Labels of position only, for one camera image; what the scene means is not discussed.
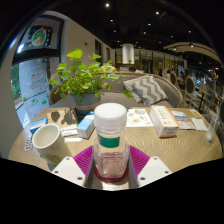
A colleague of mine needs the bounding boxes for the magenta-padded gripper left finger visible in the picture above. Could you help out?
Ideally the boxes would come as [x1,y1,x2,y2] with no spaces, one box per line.
[51,145,95,188]

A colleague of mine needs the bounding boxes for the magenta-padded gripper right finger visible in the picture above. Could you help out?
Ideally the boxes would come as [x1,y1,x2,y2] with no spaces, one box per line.
[128,145,173,188]

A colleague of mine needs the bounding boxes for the clear plastic bottle white cap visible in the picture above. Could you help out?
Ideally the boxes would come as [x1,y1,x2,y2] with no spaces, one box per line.
[92,102,131,179]

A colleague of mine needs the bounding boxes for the white and green mug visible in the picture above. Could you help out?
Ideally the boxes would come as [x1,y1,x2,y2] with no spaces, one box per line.
[31,123,74,167]

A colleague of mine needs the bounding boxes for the white paper packet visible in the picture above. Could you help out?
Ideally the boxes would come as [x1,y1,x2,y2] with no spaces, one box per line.
[59,124,79,138]

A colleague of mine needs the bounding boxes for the small blue and white carton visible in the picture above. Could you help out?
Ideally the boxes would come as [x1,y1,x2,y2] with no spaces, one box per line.
[76,110,96,140]

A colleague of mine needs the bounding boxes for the white and orange carton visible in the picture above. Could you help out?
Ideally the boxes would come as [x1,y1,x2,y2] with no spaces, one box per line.
[148,105,180,139]

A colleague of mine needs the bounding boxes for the white printed leaflet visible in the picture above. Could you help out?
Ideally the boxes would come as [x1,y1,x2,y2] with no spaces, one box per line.
[125,108,154,128]

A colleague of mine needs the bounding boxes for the blue and white card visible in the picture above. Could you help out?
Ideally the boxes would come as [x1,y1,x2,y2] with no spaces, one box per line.
[169,109,189,122]

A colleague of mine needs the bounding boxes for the white paper napkin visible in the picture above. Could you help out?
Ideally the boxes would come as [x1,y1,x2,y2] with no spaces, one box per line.
[190,117,209,132]

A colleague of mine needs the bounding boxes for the clear drinking glass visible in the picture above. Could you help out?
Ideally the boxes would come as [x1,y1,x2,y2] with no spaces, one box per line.
[205,114,221,143]

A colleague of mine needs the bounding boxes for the grey chevron cushion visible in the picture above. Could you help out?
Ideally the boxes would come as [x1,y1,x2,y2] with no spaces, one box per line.
[123,74,169,107]

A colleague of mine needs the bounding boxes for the grey curved sofa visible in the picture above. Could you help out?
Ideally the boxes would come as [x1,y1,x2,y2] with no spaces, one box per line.
[49,71,184,109]

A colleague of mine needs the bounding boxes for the dining chairs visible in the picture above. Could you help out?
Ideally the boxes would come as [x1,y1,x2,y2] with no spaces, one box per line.
[166,69,224,114]

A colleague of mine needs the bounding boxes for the green potted plant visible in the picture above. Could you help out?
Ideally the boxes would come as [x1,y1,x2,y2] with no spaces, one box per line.
[47,48,133,121]

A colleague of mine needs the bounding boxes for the person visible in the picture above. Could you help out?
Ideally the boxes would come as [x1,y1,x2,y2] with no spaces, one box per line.
[127,65,145,74]

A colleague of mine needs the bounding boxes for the white round column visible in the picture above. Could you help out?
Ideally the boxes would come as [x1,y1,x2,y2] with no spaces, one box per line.
[121,43,136,65]

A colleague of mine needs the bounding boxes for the ceiling spot lights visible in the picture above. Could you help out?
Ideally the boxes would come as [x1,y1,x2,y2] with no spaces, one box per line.
[103,1,201,48]

